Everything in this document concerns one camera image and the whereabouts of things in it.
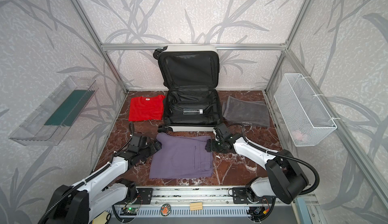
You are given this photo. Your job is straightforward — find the purple trousers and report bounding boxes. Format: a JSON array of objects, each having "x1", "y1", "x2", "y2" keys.
[{"x1": 149, "y1": 133, "x2": 213, "y2": 179}]

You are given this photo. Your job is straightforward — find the red t-shirt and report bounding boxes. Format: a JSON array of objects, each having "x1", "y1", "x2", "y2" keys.
[{"x1": 128, "y1": 95, "x2": 166, "y2": 122}]

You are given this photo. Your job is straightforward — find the grey towel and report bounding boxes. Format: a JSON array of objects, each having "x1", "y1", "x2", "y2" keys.
[{"x1": 223, "y1": 96, "x2": 270, "y2": 128}]

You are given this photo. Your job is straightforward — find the clear bottle white cap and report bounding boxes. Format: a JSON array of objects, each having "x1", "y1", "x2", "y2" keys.
[{"x1": 183, "y1": 108, "x2": 204, "y2": 115}]

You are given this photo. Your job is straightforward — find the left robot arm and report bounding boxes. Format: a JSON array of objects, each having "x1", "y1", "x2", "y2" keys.
[{"x1": 39, "y1": 133, "x2": 162, "y2": 224}]

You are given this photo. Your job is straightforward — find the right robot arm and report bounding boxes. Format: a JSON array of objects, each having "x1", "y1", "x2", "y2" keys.
[{"x1": 205, "y1": 123, "x2": 320, "y2": 204}]

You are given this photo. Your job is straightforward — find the green circuit board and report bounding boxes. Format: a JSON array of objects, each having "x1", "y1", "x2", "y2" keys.
[{"x1": 120, "y1": 207, "x2": 139, "y2": 217}]

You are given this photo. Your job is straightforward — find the round red green badge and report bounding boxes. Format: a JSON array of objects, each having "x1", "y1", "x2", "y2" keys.
[{"x1": 160, "y1": 203, "x2": 171, "y2": 217}]

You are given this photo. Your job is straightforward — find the small wooden block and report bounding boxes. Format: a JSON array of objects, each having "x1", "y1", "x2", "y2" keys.
[{"x1": 190, "y1": 202, "x2": 203, "y2": 211}]

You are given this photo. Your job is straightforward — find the pink item in basket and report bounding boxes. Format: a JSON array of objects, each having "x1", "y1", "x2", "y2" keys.
[{"x1": 292, "y1": 130, "x2": 308, "y2": 142}]

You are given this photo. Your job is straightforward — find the black and white suitcase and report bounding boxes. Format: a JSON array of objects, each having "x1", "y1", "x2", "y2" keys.
[{"x1": 153, "y1": 45, "x2": 223, "y2": 133}]

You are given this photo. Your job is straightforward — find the black and yellow glove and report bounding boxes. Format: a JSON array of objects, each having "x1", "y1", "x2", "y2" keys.
[{"x1": 91, "y1": 211, "x2": 111, "y2": 224}]

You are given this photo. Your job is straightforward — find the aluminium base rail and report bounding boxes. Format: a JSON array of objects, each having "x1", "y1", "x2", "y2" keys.
[{"x1": 65, "y1": 185, "x2": 319, "y2": 208}]

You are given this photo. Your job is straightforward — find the white wire mesh basket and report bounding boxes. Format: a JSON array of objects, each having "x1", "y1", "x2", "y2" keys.
[{"x1": 274, "y1": 73, "x2": 337, "y2": 147}]

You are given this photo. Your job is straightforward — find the clear plastic wall tray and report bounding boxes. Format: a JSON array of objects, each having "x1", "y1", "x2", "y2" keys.
[{"x1": 9, "y1": 76, "x2": 99, "y2": 146}]

